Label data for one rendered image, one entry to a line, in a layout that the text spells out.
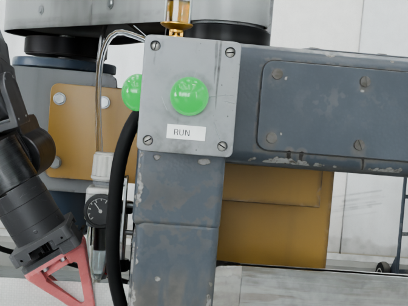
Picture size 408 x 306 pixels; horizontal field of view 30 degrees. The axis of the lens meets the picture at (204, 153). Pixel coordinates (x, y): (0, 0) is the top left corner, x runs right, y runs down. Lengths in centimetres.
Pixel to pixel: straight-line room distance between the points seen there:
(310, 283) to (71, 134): 38
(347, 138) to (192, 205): 14
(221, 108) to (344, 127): 12
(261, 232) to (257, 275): 14
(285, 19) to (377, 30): 72
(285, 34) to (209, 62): 533
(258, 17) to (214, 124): 21
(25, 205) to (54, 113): 26
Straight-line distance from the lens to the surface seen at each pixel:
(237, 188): 89
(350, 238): 608
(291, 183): 90
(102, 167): 85
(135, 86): 60
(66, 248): 77
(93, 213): 84
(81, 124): 102
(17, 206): 79
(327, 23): 599
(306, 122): 65
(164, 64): 59
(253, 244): 95
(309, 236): 96
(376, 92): 67
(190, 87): 58
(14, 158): 79
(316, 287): 84
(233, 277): 82
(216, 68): 59
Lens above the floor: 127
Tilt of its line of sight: 3 degrees down
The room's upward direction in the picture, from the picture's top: 5 degrees clockwise
